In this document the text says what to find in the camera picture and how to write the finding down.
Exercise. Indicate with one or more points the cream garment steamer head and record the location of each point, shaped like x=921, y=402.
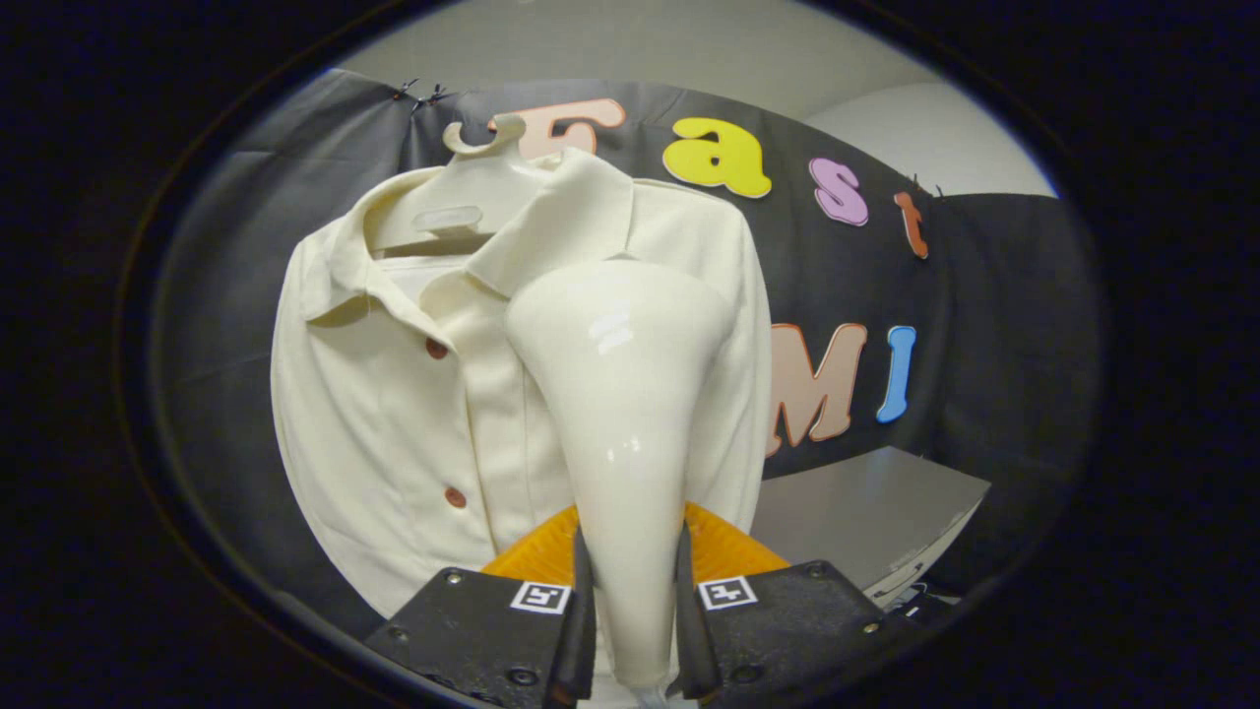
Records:
x=620, y=414

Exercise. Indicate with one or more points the cream button shirt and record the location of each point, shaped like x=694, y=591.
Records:
x=394, y=414

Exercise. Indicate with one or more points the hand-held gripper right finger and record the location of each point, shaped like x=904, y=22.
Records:
x=689, y=640

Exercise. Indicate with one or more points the white drawer cabinet grey top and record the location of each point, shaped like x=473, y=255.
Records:
x=866, y=502

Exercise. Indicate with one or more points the white plastic hanger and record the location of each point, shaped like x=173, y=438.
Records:
x=463, y=192

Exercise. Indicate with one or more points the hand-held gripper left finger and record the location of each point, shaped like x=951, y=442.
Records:
x=584, y=630

